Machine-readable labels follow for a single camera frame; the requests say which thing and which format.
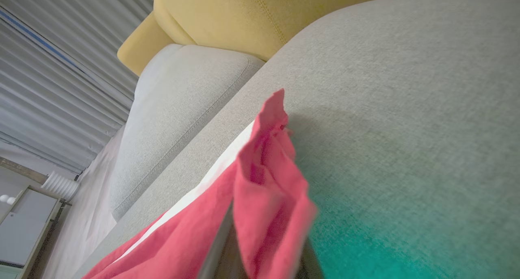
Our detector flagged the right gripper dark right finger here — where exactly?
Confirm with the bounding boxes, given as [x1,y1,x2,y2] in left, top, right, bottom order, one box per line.
[297,238,325,279]

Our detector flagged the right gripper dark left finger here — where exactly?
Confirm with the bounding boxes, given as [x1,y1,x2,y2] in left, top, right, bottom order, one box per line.
[197,204,248,279]

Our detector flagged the red shorts white stripes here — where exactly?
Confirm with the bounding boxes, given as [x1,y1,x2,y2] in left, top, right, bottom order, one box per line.
[81,88,318,279]

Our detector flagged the grey sofa seat cushion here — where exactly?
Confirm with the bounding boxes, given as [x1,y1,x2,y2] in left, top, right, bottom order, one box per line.
[109,43,265,223]

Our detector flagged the white ribbed cylinder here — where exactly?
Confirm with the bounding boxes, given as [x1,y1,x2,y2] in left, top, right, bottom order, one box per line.
[41,171,80,202]

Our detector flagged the large grey sofa seat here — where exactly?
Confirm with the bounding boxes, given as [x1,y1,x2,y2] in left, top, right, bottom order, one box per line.
[73,0,520,279]

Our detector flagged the low grey sideboard cabinet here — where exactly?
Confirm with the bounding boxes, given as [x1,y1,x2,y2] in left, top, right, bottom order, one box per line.
[0,185,63,279]

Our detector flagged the grey pleated curtain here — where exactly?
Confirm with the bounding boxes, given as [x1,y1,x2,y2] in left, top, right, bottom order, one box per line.
[0,0,157,175]

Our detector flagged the large yellow sofa back cushion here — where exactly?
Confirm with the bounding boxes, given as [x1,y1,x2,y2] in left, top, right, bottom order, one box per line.
[154,0,382,62]

